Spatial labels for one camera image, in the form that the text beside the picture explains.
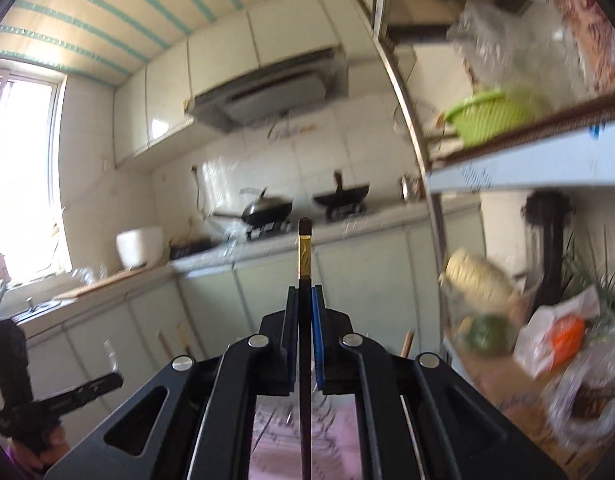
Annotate black power cable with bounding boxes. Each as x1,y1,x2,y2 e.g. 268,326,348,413
190,164,205,213

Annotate black blender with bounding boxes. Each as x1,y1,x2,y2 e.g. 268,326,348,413
524,189,574,287

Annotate kitchen base cabinets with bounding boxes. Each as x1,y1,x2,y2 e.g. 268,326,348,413
0,200,488,441

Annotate gas stove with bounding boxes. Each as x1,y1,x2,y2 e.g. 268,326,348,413
244,204,371,242

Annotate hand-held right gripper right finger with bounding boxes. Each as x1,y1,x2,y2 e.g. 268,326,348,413
311,285,568,480

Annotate green plastic basket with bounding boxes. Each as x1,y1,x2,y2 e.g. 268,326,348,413
444,88,535,147

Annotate pink wire utensil rack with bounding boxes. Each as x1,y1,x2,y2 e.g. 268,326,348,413
247,392,361,480

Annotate green plant leaves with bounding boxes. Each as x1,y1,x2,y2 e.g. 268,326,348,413
561,227,615,323

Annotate white and orange paper packet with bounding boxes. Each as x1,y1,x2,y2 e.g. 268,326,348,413
514,284,604,379

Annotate clear plastic container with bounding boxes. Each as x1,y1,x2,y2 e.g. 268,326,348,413
439,270,541,361

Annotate black wok with lid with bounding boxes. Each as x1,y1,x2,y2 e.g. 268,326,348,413
211,187,294,229

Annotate black frying pan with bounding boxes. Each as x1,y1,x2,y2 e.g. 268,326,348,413
311,171,371,212

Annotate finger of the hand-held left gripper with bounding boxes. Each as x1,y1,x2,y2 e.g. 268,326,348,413
46,371,124,412
0,317,34,412

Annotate window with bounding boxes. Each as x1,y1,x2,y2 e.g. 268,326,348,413
0,71,69,288

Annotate small metal kettle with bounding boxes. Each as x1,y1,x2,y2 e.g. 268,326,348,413
399,174,421,202

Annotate clear crumpled plastic bag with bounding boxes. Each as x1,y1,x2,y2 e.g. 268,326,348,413
546,339,615,450

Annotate range hood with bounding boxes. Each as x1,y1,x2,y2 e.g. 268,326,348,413
186,46,349,134

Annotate white rice cooker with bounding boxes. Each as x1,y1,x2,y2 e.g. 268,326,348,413
116,226,164,269

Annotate napa cabbage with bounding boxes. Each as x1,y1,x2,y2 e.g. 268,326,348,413
439,248,519,312

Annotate green bell pepper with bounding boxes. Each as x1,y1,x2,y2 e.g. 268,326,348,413
461,314,514,357

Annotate large clear plastic bag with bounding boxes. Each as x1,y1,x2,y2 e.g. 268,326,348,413
446,0,601,103

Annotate cardboard shelf liner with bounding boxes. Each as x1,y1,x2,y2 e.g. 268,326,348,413
457,345,608,471

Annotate person's left hand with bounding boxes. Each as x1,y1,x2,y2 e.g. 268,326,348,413
34,426,69,472

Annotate metal shelf rack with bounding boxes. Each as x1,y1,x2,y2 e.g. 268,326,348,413
332,0,615,351

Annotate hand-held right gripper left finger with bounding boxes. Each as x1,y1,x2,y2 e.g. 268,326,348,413
44,285,301,480

